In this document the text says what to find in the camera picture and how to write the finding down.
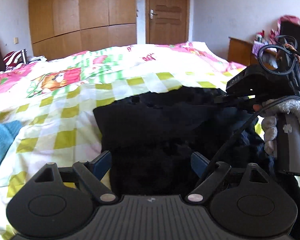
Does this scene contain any black knit garment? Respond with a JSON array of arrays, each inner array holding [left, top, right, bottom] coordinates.
[[92, 86, 300, 240]]

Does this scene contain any wooden bedroom door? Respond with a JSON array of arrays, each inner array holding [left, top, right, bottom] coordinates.
[[145, 0, 190, 44]]

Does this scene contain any gloved right hand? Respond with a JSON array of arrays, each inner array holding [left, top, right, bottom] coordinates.
[[261, 99, 300, 177]]

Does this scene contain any wooden side desk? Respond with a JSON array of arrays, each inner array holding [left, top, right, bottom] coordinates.
[[226, 36, 278, 67]]

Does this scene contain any black television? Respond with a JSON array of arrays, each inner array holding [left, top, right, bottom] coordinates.
[[280, 21, 300, 52]]

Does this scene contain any checkered floral bed quilt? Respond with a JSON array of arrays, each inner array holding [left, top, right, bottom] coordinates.
[[0, 41, 300, 240]]

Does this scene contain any red striped cloth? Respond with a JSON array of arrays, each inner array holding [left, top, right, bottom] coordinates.
[[3, 49, 28, 70]]

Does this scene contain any wooden wardrobe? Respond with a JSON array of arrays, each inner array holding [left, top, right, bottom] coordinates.
[[29, 0, 136, 60]]

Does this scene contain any black cable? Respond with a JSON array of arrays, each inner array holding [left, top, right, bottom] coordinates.
[[205, 35, 300, 178]]

